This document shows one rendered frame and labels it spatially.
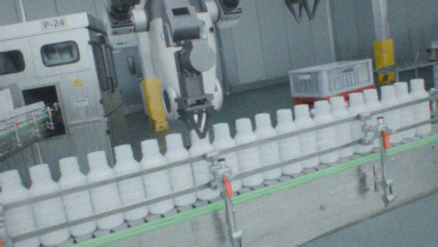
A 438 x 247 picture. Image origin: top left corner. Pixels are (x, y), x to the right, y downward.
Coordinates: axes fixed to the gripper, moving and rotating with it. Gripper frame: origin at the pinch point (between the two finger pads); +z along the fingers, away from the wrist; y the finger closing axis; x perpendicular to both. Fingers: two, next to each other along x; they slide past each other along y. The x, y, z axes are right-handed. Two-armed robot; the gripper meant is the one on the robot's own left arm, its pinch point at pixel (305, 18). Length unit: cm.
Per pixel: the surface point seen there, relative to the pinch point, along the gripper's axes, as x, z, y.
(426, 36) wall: -970, 41, 768
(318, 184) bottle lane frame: 17, 43, -21
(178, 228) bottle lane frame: 55, 43, -21
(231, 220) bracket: 45, 43, -27
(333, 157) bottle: 9.9, 38.0, -19.1
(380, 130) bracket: 0.5, 31.9, -26.9
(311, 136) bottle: 15.3, 31.2, -18.1
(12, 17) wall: 126, -193, 1184
